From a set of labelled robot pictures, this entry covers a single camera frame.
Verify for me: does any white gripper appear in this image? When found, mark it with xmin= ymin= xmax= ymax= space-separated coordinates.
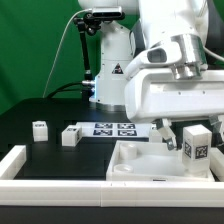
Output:
xmin=125 ymin=69 xmax=224 ymax=150

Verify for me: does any white square tabletop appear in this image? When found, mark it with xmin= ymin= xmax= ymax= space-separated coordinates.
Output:
xmin=106 ymin=140 xmax=214 ymax=182

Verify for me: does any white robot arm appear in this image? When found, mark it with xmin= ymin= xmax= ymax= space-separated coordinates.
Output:
xmin=78 ymin=0 xmax=224 ymax=149

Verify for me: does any white U-shaped fence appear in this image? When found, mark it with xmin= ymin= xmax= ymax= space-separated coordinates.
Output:
xmin=0 ymin=145 xmax=224 ymax=207

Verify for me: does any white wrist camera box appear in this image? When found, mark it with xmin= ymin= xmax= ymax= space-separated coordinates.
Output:
xmin=124 ymin=40 xmax=182 ymax=79

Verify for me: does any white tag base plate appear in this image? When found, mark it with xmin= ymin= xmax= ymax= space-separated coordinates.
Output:
xmin=77 ymin=122 xmax=150 ymax=138

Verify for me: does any black cable bundle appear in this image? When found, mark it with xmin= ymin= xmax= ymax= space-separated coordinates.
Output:
xmin=46 ymin=82 xmax=85 ymax=100

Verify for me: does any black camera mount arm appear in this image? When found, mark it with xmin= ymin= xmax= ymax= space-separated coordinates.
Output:
xmin=73 ymin=13 xmax=101 ymax=98

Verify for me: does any grey camera on mount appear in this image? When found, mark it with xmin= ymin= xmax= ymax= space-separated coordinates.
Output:
xmin=92 ymin=6 xmax=122 ymax=18

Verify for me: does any white camera cable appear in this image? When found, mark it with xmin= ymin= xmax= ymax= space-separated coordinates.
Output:
xmin=41 ymin=8 xmax=93 ymax=98

